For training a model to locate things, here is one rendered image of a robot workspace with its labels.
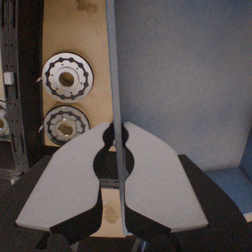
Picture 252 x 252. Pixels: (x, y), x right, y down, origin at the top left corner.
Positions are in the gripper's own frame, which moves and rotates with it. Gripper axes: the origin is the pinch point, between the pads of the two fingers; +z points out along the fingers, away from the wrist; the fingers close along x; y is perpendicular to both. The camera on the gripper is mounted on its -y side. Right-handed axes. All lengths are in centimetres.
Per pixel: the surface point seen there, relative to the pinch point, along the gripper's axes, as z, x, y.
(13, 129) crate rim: 18.3, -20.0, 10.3
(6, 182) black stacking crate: 28, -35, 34
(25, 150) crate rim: 18.4, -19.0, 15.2
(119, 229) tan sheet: 30, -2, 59
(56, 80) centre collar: 25.1, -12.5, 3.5
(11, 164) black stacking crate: 19.8, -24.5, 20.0
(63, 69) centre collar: 25.2, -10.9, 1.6
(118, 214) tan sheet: 30, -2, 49
